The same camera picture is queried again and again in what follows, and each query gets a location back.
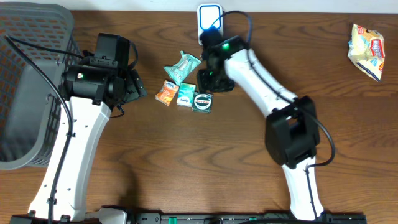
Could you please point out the dark grey plastic basket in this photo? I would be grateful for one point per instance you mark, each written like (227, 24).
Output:
(30, 110)

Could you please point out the teal crinkled snack pack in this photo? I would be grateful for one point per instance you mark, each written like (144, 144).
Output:
(183, 68)

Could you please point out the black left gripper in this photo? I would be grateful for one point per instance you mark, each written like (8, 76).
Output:
(134, 86)

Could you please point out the teal Kleenex tissue pack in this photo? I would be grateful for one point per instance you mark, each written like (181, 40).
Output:
(185, 94)

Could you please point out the orange Kleenex tissue pack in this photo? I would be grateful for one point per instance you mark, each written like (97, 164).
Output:
(167, 92)

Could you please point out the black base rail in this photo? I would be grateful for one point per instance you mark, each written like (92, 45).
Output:
(272, 217)

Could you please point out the large yellow wipes pack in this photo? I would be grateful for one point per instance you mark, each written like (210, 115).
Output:
(366, 51)

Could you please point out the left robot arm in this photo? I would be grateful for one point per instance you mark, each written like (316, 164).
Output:
(90, 93)

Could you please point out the dark green round-label pack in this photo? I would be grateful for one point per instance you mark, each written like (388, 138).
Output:
(202, 102)

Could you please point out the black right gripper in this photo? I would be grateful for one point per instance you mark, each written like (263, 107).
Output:
(203, 83)

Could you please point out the white barcode scanner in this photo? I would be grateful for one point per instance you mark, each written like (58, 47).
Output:
(208, 15)

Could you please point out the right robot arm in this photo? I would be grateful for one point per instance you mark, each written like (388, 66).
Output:
(291, 130)

